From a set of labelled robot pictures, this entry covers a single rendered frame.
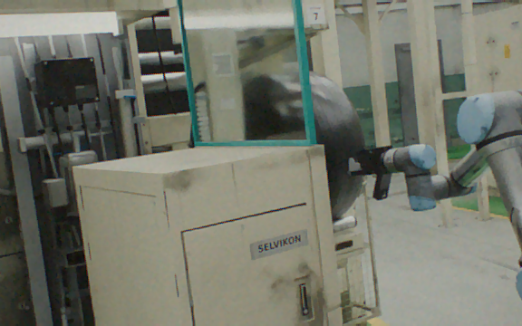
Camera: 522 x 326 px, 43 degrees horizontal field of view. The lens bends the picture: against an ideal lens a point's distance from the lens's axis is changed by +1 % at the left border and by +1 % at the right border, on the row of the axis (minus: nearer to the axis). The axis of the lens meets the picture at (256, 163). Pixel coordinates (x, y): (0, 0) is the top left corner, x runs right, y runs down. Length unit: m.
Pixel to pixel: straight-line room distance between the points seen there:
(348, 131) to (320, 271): 0.83
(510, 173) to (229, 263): 0.70
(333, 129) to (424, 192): 0.40
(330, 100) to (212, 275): 1.07
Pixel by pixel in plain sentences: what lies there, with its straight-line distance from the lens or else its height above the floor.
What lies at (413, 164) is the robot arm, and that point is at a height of 1.14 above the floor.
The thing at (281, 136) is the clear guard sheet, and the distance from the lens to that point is 1.54.
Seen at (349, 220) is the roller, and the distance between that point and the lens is 2.41.
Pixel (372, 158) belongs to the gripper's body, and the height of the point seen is 1.16.
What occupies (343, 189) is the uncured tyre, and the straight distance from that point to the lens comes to 2.25.
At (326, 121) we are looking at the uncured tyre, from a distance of 2.19.
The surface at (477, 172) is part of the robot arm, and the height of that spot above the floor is 1.11.
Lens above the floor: 1.39
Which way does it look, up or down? 6 degrees down
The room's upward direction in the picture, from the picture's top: 7 degrees counter-clockwise
